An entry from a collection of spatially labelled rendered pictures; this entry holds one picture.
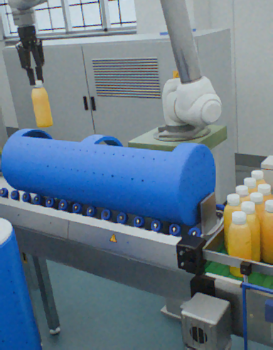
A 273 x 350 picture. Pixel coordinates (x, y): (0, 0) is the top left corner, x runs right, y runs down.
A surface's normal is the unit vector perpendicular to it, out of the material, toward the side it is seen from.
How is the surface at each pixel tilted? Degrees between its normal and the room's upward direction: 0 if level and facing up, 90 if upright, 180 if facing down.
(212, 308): 0
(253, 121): 90
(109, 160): 45
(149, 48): 90
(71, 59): 90
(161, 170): 51
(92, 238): 70
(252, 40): 90
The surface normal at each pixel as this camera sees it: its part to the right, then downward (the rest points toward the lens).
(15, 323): 0.81, 0.11
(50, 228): -0.57, 0.02
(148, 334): -0.11, -0.93
